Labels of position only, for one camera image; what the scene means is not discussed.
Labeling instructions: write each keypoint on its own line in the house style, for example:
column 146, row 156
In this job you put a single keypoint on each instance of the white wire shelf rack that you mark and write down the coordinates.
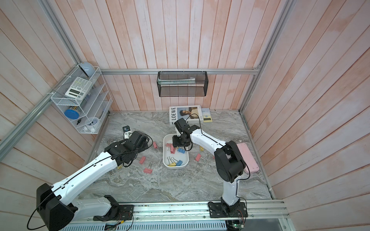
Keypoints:
column 96, row 103

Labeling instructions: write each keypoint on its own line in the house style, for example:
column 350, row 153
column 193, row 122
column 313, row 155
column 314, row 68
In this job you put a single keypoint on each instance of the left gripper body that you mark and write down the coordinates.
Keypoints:
column 134, row 155

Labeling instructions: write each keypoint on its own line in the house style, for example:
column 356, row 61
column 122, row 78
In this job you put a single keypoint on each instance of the white calculator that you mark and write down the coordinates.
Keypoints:
column 78, row 89

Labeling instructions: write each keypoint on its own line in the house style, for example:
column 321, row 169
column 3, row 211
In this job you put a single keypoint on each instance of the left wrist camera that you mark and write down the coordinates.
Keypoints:
column 127, row 132

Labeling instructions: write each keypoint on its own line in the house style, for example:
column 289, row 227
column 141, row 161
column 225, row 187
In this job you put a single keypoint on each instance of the white Loewe book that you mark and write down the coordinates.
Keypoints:
column 192, row 114

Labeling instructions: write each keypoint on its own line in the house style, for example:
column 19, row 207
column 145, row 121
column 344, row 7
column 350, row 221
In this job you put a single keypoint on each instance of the white tape roll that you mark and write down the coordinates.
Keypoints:
column 91, row 124

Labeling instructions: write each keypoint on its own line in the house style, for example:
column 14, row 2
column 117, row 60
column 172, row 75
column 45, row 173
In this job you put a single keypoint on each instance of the small yellow book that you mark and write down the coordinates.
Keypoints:
column 207, row 117

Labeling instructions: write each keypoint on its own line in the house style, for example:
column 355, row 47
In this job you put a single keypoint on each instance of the black mesh wall basket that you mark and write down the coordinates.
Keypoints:
column 185, row 90

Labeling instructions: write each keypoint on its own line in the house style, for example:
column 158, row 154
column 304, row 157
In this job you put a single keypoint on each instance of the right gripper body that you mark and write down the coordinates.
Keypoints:
column 178, row 141

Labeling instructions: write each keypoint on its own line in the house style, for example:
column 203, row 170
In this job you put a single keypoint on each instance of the blue lid container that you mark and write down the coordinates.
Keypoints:
column 73, row 112

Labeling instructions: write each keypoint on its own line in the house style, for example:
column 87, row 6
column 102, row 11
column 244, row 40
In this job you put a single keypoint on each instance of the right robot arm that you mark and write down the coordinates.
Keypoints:
column 230, row 166

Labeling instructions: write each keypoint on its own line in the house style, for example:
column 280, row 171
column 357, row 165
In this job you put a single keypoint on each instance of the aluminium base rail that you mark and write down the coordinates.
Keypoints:
column 253, row 215

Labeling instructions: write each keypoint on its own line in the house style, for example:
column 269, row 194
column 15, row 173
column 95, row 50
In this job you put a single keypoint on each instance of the papers in mesh basket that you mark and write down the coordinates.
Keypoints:
column 176, row 82

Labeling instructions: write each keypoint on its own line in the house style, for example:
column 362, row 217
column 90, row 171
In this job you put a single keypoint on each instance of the white storage box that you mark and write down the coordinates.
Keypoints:
column 177, row 153

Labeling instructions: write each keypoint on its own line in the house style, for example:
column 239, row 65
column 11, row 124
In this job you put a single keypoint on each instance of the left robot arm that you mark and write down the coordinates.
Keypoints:
column 58, row 205

